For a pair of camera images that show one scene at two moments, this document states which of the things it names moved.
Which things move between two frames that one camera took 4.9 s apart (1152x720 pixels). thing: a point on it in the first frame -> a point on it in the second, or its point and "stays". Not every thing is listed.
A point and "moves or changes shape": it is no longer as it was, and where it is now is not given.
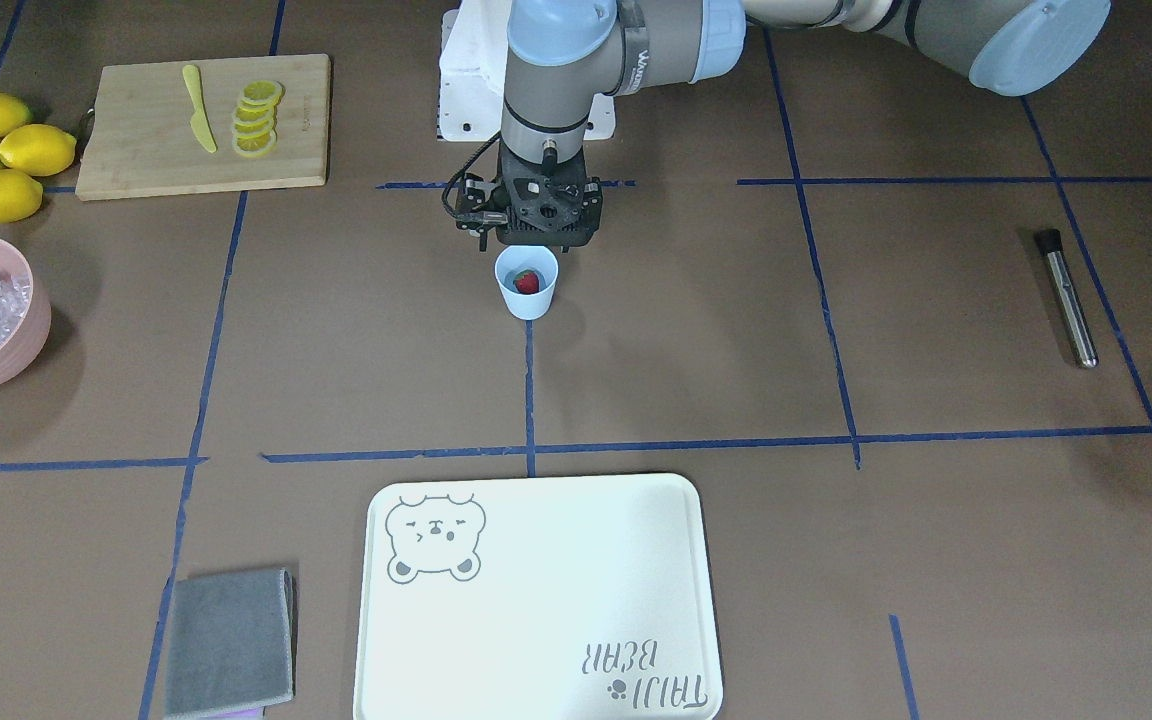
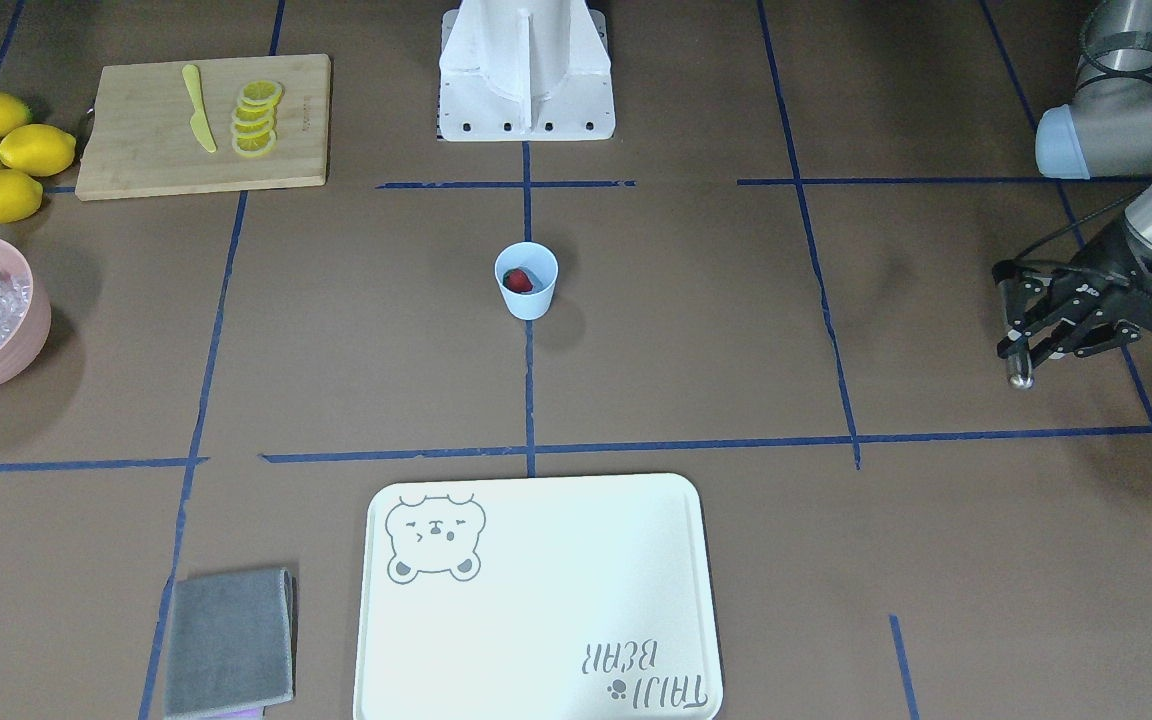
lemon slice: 252,128 stays
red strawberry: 527,282 moves or changes shape
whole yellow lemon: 2,196 stays
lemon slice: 253,145 stays
